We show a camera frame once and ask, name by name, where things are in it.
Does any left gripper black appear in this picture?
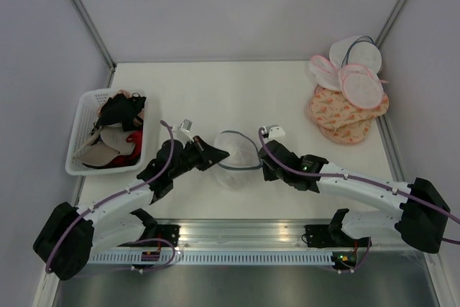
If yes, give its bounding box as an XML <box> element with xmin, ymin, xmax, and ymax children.
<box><xmin>170</xmin><ymin>135</ymin><xmax>229</xmax><ymax>179</ymax></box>

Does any white mesh laundry bag blue trim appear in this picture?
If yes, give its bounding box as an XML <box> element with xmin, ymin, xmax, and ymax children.
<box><xmin>211</xmin><ymin>130</ymin><xmax>262</xmax><ymax>190</ymax></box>

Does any right arm base black plate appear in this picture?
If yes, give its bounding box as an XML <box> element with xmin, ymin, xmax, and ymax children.
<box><xmin>301</xmin><ymin>224</ymin><xmax>347</xmax><ymax>249</ymax></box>

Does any left arm base black plate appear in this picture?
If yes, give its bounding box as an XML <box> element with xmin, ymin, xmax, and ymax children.
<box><xmin>119</xmin><ymin>224</ymin><xmax>180</xmax><ymax>247</ymax></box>

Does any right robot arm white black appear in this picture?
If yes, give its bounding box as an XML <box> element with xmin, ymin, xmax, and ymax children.
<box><xmin>258</xmin><ymin>140</ymin><xmax>450</xmax><ymax>254</ymax></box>

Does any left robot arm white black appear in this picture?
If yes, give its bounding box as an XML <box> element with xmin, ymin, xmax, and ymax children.
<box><xmin>32</xmin><ymin>136</ymin><xmax>229</xmax><ymax>280</ymax></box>

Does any red bra in basket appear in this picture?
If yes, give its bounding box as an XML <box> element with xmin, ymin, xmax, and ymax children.
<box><xmin>108</xmin><ymin>130</ymin><xmax>142</xmax><ymax>168</ymax></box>

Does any floral orange laundry bag upper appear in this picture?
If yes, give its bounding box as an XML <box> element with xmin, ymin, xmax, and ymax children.
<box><xmin>306</xmin><ymin>87</ymin><xmax>389</xmax><ymax>130</ymax></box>

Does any floral orange laundry bag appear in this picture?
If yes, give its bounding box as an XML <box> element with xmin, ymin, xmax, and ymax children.
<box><xmin>306</xmin><ymin>87</ymin><xmax>389</xmax><ymax>130</ymax></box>
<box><xmin>318</xmin><ymin>120</ymin><xmax>371</xmax><ymax>145</ymax></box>

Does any floral orange laundry bag lower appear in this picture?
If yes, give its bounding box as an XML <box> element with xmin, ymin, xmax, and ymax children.
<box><xmin>318</xmin><ymin>120</ymin><xmax>371</xmax><ymax>145</ymax></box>

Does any beige bra in basket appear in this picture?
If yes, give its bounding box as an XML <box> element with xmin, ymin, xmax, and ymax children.
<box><xmin>73</xmin><ymin>129</ymin><xmax>136</xmax><ymax>168</ymax></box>

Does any black bra in basket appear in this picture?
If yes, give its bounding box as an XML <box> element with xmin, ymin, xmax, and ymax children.
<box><xmin>96</xmin><ymin>93</ymin><xmax>147</xmax><ymax>132</ymax></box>

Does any pink trimmed mesh bag back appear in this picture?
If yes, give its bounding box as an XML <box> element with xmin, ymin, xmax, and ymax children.
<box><xmin>308</xmin><ymin>55</ymin><xmax>341</xmax><ymax>91</ymax></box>

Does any pink trimmed mesh bag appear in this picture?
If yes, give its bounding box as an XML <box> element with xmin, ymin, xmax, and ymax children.
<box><xmin>338</xmin><ymin>64</ymin><xmax>387</xmax><ymax>110</ymax></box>
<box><xmin>308</xmin><ymin>55</ymin><xmax>341</xmax><ymax>91</ymax></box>

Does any pink trimmed mesh bag front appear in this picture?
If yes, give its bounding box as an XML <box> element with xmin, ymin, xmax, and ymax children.
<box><xmin>338</xmin><ymin>64</ymin><xmax>387</xmax><ymax>110</ymax></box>

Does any white mesh bag blue zipper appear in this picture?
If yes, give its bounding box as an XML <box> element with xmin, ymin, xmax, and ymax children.
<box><xmin>328</xmin><ymin>35</ymin><xmax>382</xmax><ymax>73</ymax></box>

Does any white plastic basket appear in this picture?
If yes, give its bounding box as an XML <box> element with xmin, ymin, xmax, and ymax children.
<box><xmin>65</xmin><ymin>88</ymin><xmax>150</xmax><ymax>176</ymax></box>

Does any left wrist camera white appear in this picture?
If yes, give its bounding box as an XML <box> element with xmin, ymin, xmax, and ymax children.
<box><xmin>172</xmin><ymin>119</ymin><xmax>194</xmax><ymax>144</ymax></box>

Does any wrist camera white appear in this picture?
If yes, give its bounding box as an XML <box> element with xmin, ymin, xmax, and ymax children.
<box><xmin>172</xmin><ymin>119</ymin><xmax>194</xmax><ymax>144</ymax></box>
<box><xmin>261</xmin><ymin>124</ymin><xmax>285</xmax><ymax>139</ymax></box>

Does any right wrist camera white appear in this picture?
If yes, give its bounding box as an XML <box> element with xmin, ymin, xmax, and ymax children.
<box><xmin>261</xmin><ymin>124</ymin><xmax>285</xmax><ymax>139</ymax></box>

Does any aluminium rail front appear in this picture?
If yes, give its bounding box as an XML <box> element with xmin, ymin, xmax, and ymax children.
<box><xmin>50</xmin><ymin>217</ymin><xmax>442</xmax><ymax>250</ymax></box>

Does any white slotted cable duct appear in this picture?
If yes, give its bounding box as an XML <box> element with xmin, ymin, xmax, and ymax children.
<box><xmin>88</xmin><ymin>249</ymin><xmax>334</xmax><ymax>266</ymax></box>

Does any left aluminium frame post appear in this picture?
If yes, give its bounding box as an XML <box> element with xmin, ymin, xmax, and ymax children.
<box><xmin>70</xmin><ymin>0</ymin><xmax>116</xmax><ymax>72</ymax></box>

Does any aluminium frame post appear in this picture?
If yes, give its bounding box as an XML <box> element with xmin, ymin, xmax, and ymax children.
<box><xmin>70</xmin><ymin>0</ymin><xmax>116</xmax><ymax>72</ymax></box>
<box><xmin>375</xmin><ymin>0</ymin><xmax>409</xmax><ymax>48</ymax></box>

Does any right aluminium frame post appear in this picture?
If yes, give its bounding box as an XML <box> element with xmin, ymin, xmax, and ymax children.
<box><xmin>375</xmin><ymin>0</ymin><xmax>409</xmax><ymax>48</ymax></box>

